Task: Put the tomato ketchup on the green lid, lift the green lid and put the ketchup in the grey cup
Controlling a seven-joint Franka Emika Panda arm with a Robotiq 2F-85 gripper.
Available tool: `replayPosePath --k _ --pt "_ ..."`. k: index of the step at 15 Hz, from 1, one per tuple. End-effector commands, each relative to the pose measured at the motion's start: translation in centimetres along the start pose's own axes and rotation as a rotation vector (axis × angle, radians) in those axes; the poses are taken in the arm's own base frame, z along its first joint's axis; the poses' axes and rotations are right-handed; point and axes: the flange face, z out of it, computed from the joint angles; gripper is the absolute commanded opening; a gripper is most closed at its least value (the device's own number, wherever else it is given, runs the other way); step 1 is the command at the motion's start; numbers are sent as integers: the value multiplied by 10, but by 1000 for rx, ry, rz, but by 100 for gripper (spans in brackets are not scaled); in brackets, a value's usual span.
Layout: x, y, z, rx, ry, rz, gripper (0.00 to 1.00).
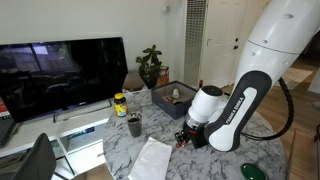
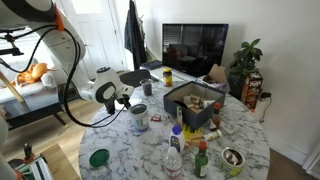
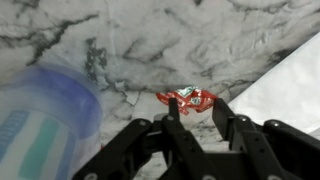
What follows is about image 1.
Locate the white paper napkin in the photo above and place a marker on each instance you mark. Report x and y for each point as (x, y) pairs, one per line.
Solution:
(150, 161)

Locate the black door lock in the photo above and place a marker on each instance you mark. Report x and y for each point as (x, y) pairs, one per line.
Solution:
(236, 43)

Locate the brown snack packets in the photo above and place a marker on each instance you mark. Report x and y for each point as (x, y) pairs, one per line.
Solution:
(167, 99)

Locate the green round lid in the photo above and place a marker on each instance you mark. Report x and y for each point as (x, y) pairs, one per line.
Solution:
(251, 172)

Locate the dark blue flat box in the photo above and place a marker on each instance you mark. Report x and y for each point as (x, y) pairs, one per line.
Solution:
(81, 133)

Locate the dark plastic cup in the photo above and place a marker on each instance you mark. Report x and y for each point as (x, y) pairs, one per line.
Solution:
(134, 126)

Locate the white panel door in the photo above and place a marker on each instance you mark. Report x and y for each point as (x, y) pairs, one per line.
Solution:
(221, 50)

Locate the white round wall thermostat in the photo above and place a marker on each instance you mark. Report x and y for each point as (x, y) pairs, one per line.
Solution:
(166, 8)

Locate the white light switch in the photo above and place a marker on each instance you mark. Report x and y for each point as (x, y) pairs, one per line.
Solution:
(209, 42)

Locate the dark gray flat device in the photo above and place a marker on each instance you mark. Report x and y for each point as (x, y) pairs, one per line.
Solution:
(6, 131)

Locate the dark blue open box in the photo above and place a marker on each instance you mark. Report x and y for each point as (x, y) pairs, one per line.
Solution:
(170, 110)

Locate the green potted plant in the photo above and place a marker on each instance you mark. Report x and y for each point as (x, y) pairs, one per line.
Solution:
(150, 65)

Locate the black flat screen television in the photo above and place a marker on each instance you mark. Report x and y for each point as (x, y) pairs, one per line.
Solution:
(60, 76)

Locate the white wall heater grille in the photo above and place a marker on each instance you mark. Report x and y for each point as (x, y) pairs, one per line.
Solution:
(195, 40)

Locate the small white bottle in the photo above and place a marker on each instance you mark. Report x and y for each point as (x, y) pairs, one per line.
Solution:
(176, 93)

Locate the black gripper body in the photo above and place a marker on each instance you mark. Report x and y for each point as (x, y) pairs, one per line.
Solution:
(197, 138)

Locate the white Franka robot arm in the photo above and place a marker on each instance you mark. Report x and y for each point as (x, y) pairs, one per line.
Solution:
(276, 50)

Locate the brown cardboard box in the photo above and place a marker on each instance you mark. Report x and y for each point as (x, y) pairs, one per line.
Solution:
(133, 82)

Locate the white television stand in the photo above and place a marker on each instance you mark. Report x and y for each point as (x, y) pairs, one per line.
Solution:
(36, 128)

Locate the yellow lid vitamin bottle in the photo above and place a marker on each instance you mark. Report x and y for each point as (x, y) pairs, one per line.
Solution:
(120, 106)

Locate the beige floor rug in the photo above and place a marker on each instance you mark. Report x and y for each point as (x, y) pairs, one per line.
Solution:
(298, 76)

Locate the red white book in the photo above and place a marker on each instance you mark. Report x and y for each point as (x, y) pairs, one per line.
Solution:
(4, 108)

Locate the hot sauce bottle red cap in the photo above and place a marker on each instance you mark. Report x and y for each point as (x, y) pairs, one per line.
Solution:
(201, 82)

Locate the orange cardboard carton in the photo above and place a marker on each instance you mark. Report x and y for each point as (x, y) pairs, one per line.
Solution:
(163, 76)

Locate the red candy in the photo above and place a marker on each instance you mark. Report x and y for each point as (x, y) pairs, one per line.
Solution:
(182, 145)

